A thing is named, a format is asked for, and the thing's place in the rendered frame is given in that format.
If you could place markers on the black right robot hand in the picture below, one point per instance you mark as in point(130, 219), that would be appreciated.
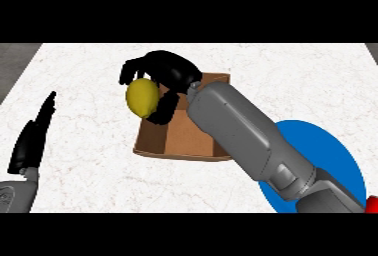
point(172, 70)

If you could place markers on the blue plate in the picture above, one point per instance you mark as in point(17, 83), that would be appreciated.
point(319, 146)

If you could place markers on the brown cardboard box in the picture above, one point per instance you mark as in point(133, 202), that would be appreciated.
point(185, 136)

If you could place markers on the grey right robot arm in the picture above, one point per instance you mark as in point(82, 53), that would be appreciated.
point(246, 133)

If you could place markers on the red object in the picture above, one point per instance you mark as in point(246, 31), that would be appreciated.
point(373, 204)

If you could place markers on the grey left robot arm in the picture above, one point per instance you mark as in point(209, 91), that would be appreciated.
point(17, 195)

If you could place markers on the yellow lemon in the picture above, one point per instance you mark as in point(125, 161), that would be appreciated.
point(142, 97)

